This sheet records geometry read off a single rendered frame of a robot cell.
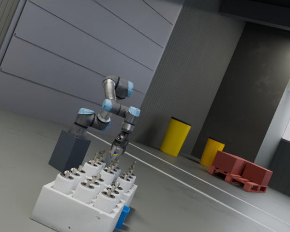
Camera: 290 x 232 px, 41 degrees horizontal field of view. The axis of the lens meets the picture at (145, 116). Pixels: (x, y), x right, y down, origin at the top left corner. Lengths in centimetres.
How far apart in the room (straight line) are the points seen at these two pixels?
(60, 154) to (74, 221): 124
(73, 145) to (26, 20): 234
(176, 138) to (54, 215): 575
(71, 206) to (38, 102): 359
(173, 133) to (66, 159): 469
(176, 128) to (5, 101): 362
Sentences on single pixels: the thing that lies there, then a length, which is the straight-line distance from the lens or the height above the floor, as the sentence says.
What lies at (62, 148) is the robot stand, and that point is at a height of 17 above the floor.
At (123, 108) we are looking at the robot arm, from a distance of 260.
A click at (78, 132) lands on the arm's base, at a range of 316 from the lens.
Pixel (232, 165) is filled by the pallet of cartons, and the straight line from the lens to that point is 740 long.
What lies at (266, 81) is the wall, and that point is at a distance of 943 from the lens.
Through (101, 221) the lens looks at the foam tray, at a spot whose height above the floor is 14.
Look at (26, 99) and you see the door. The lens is 536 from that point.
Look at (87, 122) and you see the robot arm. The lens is 317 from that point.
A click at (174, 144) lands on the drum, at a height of 23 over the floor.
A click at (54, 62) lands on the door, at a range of 546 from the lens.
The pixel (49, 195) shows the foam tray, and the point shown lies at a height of 15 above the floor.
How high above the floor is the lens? 76
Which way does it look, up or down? 2 degrees down
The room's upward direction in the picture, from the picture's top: 23 degrees clockwise
